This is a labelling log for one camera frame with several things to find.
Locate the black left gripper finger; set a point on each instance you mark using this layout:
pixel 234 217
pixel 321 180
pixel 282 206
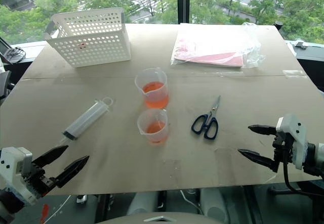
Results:
pixel 51 155
pixel 73 170

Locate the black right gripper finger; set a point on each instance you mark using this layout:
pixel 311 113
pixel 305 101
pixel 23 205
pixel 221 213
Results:
pixel 263 129
pixel 260 158

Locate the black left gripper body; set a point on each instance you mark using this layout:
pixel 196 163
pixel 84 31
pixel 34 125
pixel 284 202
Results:
pixel 38 181

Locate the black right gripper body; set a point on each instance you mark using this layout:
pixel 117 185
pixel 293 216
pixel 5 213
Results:
pixel 282 146

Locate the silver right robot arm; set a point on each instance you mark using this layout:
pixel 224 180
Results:
pixel 316 158

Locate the large clear plastic syringe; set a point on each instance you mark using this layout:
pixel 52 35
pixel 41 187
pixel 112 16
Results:
pixel 86 117

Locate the small red object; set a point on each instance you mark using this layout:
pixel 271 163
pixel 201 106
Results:
pixel 44 212

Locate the clear tape strip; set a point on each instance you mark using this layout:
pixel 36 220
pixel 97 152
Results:
pixel 293 73

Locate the pale rounded shape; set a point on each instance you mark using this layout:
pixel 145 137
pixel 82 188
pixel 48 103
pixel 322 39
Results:
pixel 213 203
pixel 142 203

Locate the small clear plastic beaker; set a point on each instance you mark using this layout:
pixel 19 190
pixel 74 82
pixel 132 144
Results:
pixel 153 133

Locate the clear bag with pink paper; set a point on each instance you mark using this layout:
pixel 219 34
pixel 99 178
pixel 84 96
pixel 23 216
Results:
pixel 210 44

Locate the silver robot torso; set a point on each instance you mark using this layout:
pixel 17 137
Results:
pixel 162 218

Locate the black round knob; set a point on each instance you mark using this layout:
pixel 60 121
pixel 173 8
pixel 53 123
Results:
pixel 278 24

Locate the large clear plastic beaker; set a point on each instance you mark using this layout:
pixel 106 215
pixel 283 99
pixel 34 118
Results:
pixel 155 100

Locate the white perforated plastic basket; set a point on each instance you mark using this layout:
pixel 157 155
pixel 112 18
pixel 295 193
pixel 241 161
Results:
pixel 101 47

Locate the black window mullion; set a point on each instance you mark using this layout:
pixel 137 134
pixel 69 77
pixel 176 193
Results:
pixel 183 1

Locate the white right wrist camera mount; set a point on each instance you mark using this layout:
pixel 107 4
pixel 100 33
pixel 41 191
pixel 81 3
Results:
pixel 294 130

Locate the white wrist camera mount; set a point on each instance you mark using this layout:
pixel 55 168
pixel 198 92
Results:
pixel 12 163
pixel 294 130

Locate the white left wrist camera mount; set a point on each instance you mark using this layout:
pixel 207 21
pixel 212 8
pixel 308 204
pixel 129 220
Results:
pixel 12 163

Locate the small grey bracket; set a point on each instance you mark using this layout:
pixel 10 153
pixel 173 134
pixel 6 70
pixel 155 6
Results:
pixel 300 44

